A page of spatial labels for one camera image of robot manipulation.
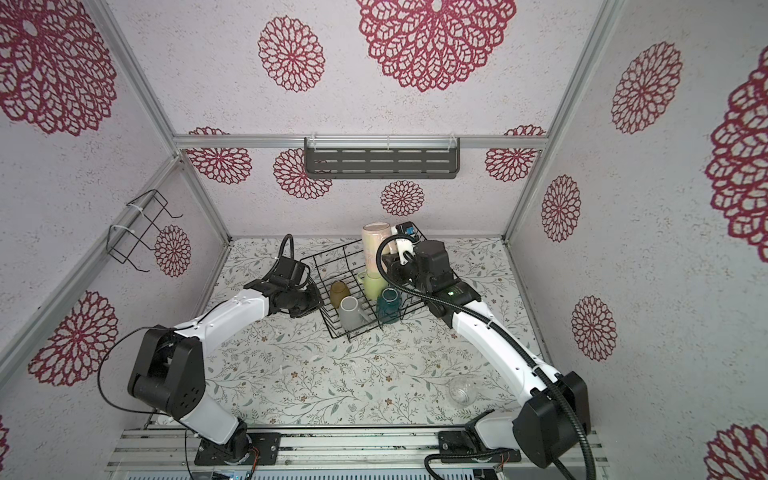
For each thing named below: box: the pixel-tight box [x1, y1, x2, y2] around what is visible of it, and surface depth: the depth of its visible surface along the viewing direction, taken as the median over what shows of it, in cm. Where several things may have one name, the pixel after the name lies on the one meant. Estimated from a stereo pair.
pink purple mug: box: [362, 222, 391, 279], surface depth 79 cm
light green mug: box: [357, 270, 389, 301], surface depth 97 cm
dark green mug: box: [377, 287, 402, 325], surface depth 90 cm
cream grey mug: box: [340, 296, 369, 331], surface depth 89 cm
